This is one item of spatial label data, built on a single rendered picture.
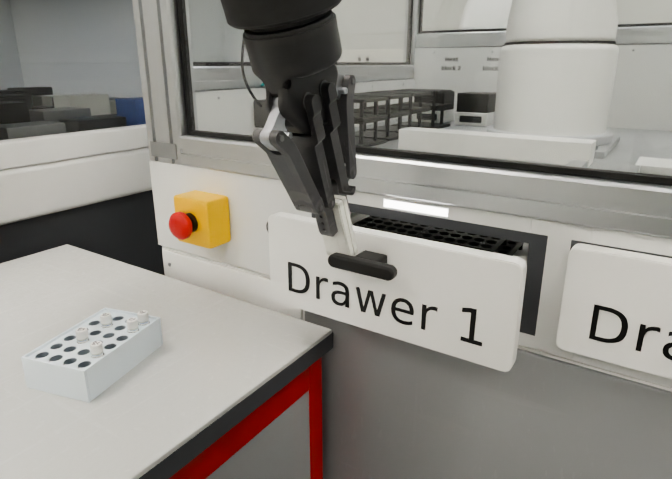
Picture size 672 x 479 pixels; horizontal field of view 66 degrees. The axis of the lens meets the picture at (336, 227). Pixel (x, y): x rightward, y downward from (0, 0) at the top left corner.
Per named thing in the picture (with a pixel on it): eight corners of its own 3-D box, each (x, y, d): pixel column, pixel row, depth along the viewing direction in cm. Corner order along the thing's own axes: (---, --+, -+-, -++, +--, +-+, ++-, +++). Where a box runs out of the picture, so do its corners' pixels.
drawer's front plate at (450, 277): (510, 374, 48) (523, 264, 45) (270, 300, 63) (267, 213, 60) (515, 365, 50) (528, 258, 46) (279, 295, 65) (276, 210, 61)
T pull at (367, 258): (392, 283, 49) (392, 269, 48) (326, 266, 52) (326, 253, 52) (409, 270, 51) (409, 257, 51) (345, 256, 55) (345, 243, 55)
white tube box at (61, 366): (89, 403, 53) (83, 371, 52) (26, 387, 56) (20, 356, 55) (163, 344, 65) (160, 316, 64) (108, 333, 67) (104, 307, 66)
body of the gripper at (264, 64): (281, 3, 45) (304, 103, 50) (216, 35, 40) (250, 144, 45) (354, -2, 41) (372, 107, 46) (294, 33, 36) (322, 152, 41)
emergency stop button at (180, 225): (186, 243, 72) (183, 216, 71) (166, 238, 74) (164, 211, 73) (202, 237, 75) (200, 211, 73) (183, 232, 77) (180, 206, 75)
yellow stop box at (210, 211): (207, 251, 74) (203, 202, 71) (173, 242, 77) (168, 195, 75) (232, 241, 78) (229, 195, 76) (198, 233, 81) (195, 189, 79)
